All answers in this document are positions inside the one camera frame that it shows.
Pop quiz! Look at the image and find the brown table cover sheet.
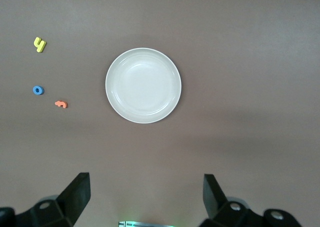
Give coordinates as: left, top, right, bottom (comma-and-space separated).
0, 0, 320, 227

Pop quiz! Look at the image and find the yellow foam letter h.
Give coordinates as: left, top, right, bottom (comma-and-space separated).
33, 36, 47, 54

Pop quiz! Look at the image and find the aluminium right arm base plate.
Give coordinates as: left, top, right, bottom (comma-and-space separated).
118, 220, 176, 227

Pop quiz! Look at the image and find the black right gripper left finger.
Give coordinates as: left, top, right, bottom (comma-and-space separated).
0, 172, 90, 227

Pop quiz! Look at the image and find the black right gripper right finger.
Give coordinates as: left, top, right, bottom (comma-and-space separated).
199, 173, 303, 227

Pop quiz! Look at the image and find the beige round plate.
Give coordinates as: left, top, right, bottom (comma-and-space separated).
104, 47, 183, 125

